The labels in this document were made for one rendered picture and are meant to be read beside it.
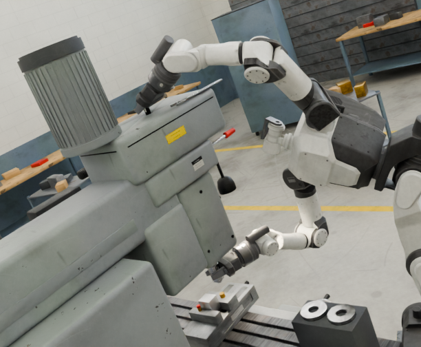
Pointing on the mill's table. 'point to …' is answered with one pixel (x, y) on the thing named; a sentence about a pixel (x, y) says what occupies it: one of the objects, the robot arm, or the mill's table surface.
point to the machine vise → (219, 317)
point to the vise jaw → (228, 303)
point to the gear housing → (181, 173)
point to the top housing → (155, 138)
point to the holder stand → (334, 326)
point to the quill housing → (208, 218)
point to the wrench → (195, 93)
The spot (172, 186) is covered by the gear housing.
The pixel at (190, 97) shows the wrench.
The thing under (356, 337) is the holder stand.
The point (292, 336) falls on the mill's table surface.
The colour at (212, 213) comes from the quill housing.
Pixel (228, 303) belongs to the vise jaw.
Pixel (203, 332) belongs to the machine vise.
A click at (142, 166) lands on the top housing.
